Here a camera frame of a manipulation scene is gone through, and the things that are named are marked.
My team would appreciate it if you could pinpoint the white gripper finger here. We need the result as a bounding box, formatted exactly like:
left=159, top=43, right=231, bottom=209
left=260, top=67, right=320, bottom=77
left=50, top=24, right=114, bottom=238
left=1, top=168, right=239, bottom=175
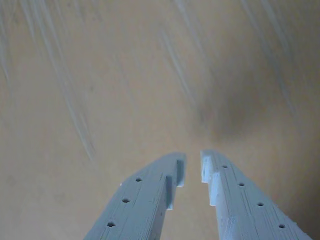
left=83, top=151, right=187, bottom=240
left=200, top=149, right=313, bottom=240

